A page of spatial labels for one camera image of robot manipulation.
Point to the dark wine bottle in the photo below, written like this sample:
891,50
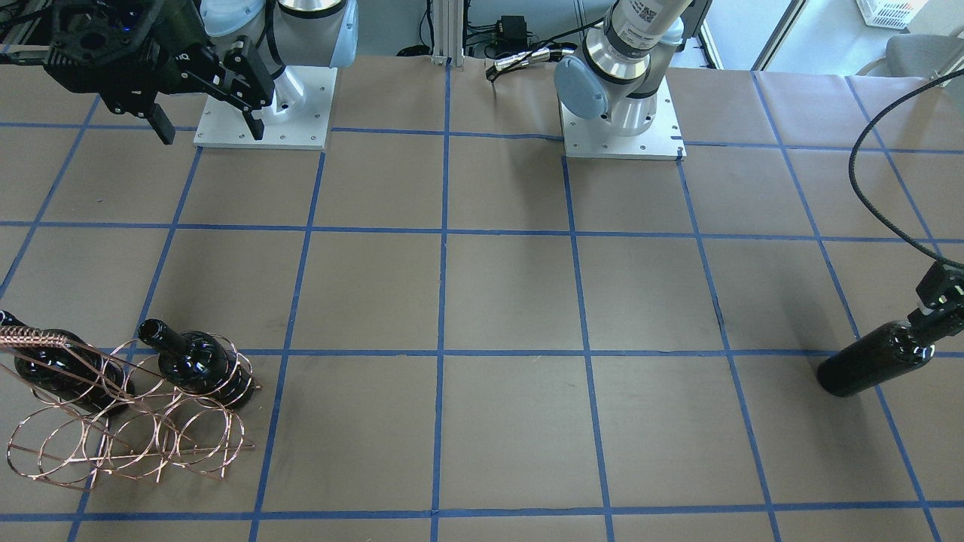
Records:
891,350
196,362

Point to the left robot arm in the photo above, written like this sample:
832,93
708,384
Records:
777,252

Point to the copper wire wine basket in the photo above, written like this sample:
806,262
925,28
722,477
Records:
125,420

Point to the aluminium frame post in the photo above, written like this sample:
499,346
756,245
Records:
448,33

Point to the dark wine bottle far slot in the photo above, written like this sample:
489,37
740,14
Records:
68,369

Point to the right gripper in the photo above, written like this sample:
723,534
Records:
183,63

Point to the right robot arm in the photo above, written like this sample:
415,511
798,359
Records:
267,68

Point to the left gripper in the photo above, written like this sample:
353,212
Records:
941,289

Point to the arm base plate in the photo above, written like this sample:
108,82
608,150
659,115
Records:
636,129
297,119

